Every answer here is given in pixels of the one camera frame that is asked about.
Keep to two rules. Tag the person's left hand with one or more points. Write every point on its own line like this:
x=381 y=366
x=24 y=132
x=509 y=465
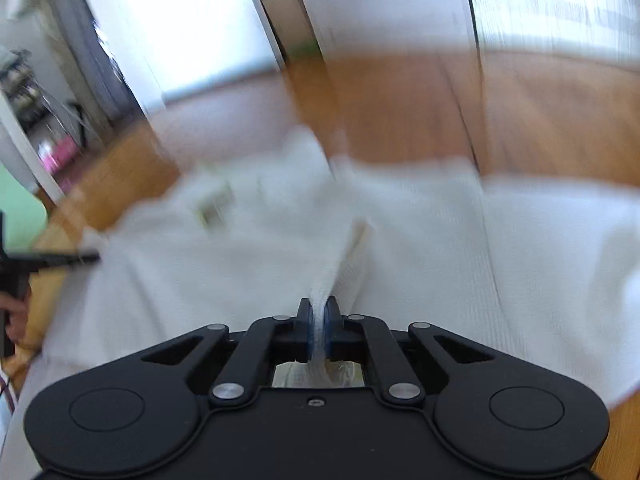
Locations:
x=15 y=320

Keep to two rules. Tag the green panel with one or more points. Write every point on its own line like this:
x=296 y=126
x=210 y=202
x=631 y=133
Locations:
x=20 y=210

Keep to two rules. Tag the white knit garment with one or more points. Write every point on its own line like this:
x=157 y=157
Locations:
x=425 y=240

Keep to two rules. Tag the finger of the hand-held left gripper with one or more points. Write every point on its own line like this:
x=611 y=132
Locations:
x=65 y=260

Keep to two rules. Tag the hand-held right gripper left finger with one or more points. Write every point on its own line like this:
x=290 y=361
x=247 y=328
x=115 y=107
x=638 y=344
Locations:
x=306 y=330

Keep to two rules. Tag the metal storage rack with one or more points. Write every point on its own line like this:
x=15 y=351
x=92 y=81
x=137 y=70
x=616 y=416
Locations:
x=30 y=100

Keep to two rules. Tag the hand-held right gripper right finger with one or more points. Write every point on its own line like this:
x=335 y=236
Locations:
x=331 y=330

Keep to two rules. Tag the pink container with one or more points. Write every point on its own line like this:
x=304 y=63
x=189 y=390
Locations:
x=57 y=157

